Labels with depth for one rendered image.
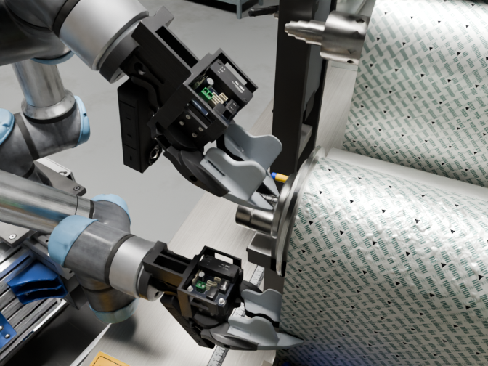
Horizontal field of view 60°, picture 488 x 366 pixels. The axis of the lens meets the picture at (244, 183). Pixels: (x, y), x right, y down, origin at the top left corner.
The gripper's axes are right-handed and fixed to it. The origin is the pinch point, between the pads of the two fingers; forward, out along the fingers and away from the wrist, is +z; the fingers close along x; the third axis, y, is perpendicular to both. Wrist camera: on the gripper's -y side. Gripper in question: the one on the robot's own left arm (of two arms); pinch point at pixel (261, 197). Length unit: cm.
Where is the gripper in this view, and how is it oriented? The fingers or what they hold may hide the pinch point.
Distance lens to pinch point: 45.4
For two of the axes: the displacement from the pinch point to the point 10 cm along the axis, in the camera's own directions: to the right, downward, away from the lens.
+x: 4.0, -6.3, 6.6
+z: 7.0, 6.8, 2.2
